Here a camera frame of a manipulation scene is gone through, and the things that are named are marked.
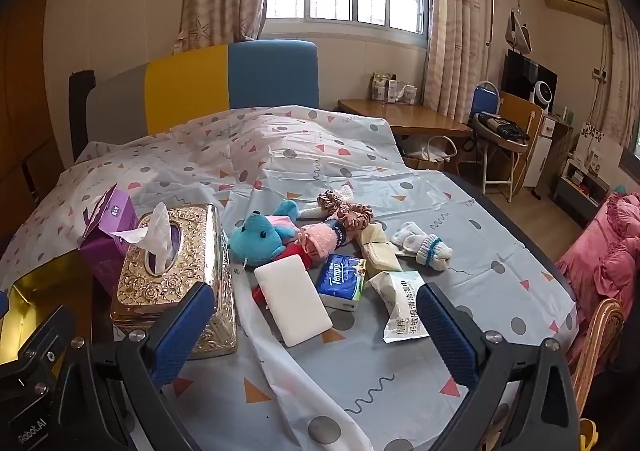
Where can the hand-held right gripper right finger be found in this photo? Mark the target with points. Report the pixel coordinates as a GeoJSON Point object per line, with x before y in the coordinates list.
{"type": "Point", "coordinates": [445, 331]}

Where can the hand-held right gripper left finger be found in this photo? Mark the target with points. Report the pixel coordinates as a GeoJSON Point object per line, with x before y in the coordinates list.
{"type": "Point", "coordinates": [185, 326]}

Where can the gold metal box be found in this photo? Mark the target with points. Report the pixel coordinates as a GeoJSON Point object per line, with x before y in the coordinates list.
{"type": "Point", "coordinates": [30, 291]}

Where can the red plush toy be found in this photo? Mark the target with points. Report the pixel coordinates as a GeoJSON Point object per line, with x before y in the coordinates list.
{"type": "Point", "coordinates": [302, 256]}

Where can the brown satin scrunchie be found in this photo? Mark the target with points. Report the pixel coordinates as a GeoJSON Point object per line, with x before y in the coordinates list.
{"type": "Point", "coordinates": [357, 216]}
{"type": "Point", "coordinates": [330, 201]}

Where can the pink towel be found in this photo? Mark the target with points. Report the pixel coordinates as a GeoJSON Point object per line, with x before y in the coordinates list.
{"type": "Point", "coordinates": [317, 238]}

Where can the white wet wipes packet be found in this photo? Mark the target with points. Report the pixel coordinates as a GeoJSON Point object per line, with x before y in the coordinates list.
{"type": "Point", "coordinates": [400, 301]}

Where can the gold ornate tissue box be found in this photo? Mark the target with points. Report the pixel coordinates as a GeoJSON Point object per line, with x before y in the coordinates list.
{"type": "Point", "coordinates": [200, 251]}

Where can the white sock blue striped cuff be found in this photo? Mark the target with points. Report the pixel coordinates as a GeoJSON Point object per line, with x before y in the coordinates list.
{"type": "Point", "coordinates": [435, 253]}

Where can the cream folded cloth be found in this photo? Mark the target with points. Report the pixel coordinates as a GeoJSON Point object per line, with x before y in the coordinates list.
{"type": "Point", "coordinates": [375, 246]}

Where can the white foam block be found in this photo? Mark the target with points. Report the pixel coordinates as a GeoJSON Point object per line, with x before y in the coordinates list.
{"type": "Point", "coordinates": [292, 301]}

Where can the blue teddy plush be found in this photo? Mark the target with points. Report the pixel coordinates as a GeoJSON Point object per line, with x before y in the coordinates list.
{"type": "Point", "coordinates": [255, 238]}

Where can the blue tissue packet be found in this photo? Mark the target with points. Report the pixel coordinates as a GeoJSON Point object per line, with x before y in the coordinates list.
{"type": "Point", "coordinates": [340, 281]}

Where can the purple tissue box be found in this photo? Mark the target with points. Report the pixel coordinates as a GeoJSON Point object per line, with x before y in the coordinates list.
{"type": "Point", "coordinates": [107, 221]}

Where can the wicker chair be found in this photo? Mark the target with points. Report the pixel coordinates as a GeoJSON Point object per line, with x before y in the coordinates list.
{"type": "Point", "coordinates": [600, 341]}

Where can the white knitted cloth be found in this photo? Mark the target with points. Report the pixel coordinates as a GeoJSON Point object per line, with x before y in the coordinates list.
{"type": "Point", "coordinates": [345, 192]}

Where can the pink ruffled blanket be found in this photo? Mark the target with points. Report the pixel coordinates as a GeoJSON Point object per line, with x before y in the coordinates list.
{"type": "Point", "coordinates": [600, 256]}

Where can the white bag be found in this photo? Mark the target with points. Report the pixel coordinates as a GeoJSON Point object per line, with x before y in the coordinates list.
{"type": "Point", "coordinates": [430, 151]}

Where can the low shelf unit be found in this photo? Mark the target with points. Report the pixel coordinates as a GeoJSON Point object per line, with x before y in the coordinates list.
{"type": "Point", "coordinates": [580, 191]}

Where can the white cabinet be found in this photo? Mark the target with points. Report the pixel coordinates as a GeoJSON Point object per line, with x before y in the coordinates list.
{"type": "Point", "coordinates": [542, 151]}

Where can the white folding chair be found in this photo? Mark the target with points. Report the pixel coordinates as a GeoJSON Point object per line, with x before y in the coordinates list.
{"type": "Point", "coordinates": [500, 128]}

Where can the wooden desk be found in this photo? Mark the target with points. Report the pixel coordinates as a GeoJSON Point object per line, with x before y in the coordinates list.
{"type": "Point", "coordinates": [400, 116]}

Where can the blue chair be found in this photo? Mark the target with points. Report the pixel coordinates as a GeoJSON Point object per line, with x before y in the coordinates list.
{"type": "Point", "coordinates": [485, 98]}

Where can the wooden board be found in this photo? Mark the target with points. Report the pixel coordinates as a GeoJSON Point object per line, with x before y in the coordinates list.
{"type": "Point", "coordinates": [520, 106]}

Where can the clear box of bottles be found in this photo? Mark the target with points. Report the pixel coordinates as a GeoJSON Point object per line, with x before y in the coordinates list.
{"type": "Point", "coordinates": [392, 88]}

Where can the white round fan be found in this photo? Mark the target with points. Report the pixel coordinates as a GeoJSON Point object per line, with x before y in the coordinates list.
{"type": "Point", "coordinates": [540, 92]}

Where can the grey yellow blue headboard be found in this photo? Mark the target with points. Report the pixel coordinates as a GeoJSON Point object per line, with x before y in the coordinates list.
{"type": "Point", "coordinates": [270, 76]}

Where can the black monitor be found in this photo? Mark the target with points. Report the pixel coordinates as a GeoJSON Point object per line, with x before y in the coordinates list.
{"type": "Point", "coordinates": [520, 73]}

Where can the metal stand pole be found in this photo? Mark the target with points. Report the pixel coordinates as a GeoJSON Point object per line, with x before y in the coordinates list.
{"type": "Point", "coordinates": [492, 6]}

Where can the air conditioner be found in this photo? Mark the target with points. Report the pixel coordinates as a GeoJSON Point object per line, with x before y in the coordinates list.
{"type": "Point", "coordinates": [575, 1]}

